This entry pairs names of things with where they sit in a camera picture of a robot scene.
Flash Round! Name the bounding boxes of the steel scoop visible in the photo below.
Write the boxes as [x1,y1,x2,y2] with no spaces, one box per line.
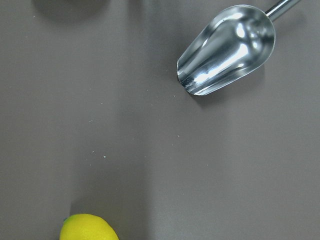
[176,0,298,96]

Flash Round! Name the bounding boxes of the yellow lemon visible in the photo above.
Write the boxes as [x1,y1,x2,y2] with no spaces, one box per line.
[59,213,119,240]

